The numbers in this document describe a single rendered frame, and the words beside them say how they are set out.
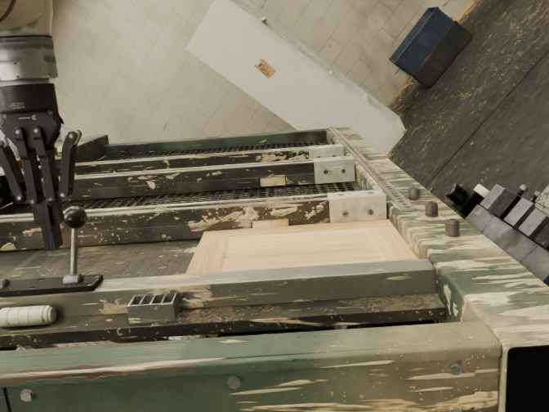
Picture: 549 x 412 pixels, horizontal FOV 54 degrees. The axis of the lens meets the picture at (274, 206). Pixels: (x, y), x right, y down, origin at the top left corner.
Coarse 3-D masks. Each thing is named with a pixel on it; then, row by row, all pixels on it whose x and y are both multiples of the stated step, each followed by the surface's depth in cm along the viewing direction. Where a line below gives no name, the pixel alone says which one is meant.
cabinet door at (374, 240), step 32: (320, 224) 117; (352, 224) 116; (384, 224) 114; (224, 256) 102; (256, 256) 101; (288, 256) 100; (320, 256) 98; (352, 256) 97; (384, 256) 95; (416, 256) 94
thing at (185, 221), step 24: (336, 192) 123; (360, 192) 121; (0, 216) 124; (24, 216) 122; (96, 216) 118; (120, 216) 118; (144, 216) 118; (168, 216) 118; (192, 216) 118; (216, 216) 118; (240, 216) 118; (264, 216) 118; (288, 216) 118; (312, 216) 118; (336, 216) 118; (360, 216) 118; (384, 216) 118; (0, 240) 120; (24, 240) 120; (96, 240) 120; (120, 240) 119; (144, 240) 119
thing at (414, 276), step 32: (96, 288) 85; (128, 288) 84; (160, 288) 83; (192, 288) 83; (224, 288) 83; (256, 288) 83; (288, 288) 83; (320, 288) 83; (352, 288) 83; (384, 288) 83; (416, 288) 83
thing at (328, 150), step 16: (112, 160) 198; (128, 160) 197; (144, 160) 193; (160, 160) 193; (176, 160) 193; (192, 160) 193; (208, 160) 193; (224, 160) 193; (240, 160) 193; (256, 160) 193; (272, 160) 193
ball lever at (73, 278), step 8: (72, 208) 87; (80, 208) 87; (64, 216) 87; (72, 216) 86; (80, 216) 87; (72, 224) 86; (80, 224) 87; (72, 232) 87; (72, 240) 87; (72, 248) 86; (72, 256) 86; (72, 264) 86; (72, 272) 85; (64, 280) 84; (72, 280) 84; (80, 280) 85
